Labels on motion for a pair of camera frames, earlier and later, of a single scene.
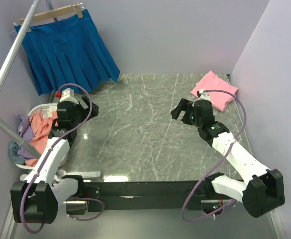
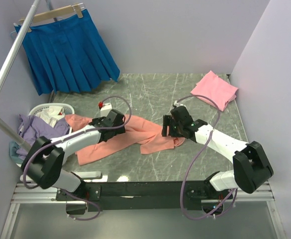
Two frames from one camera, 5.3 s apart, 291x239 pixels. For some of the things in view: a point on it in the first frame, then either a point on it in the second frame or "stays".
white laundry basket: x=50 y=105 stays
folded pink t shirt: x=220 y=100 stays
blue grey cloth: x=13 y=149 stays
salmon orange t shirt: x=41 y=127 → x=141 y=133
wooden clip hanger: x=77 y=7 stays
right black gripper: x=184 y=105 → x=168 y=120
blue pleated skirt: x=65 y=55 stays
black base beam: x=144 y=195 stays
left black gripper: x=85 y=111 → x=119 y=130
